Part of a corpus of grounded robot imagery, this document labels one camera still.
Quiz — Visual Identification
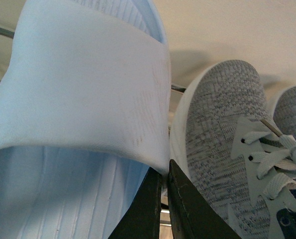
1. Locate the light blue slipper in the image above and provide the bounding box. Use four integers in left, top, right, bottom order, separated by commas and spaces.
0, 0, 173, 239

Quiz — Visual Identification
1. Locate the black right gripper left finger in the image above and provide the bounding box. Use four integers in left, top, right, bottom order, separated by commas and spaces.
108, 167, 162, 239

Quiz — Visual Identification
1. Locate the black metal shoe rack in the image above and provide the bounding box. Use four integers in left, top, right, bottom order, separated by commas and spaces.
0, 22, 188, 239

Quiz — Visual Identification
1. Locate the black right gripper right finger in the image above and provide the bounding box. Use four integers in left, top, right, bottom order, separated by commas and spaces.
168, 160, 240, 239

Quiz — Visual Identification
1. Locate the grey knit sneaker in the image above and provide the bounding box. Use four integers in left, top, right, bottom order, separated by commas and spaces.
268, 86, 296, 139
170, 60, 296, 239

